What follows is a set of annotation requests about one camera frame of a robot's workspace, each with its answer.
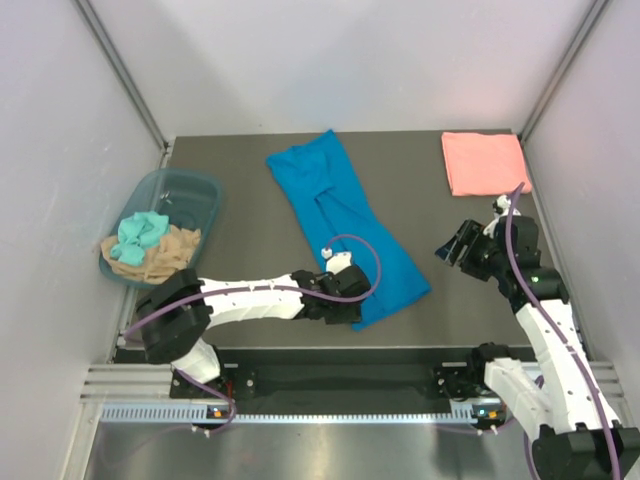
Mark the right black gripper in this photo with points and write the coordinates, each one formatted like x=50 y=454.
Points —
x=468 y=234

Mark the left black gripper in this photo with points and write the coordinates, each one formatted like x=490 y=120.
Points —
x=351 y=314

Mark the blue t shirt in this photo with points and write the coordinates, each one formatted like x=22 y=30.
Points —
x=332 y=209

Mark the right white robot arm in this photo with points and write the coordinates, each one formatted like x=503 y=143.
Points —
x=572 y=431

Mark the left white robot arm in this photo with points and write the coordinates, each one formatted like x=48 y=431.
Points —
x=174 y=316

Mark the folded pink t shirt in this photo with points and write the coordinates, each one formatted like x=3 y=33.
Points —
x=484 y=164

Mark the beige t shirt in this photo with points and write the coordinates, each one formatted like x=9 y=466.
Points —
x=174 y=252

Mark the teal plastic basin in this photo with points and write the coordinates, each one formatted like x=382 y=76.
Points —
x=190 y=199

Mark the mint green t shirt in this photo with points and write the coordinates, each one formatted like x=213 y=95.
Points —
x=136 y=234

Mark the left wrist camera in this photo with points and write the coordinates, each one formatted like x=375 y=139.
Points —
x=336 y=262

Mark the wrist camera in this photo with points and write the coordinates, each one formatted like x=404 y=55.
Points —
x=501 y=208
x=336 y=262

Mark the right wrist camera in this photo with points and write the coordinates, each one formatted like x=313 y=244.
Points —
x=501 y=208

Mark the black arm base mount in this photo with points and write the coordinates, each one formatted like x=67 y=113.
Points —
x=423 y=373

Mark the aluminium extrusion rail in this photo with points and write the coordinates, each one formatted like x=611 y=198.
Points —
x=127 y=383

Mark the slotted cable duct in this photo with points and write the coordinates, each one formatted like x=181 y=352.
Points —
x=208 y=413

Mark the right aluminium frame post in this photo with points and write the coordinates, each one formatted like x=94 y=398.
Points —
x=594 y=13

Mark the aluminium frame post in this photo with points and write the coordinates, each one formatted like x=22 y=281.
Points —
x=594 y=13
x=118 y=66

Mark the left aluminium frame post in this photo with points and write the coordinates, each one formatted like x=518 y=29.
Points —
x=118 y=66

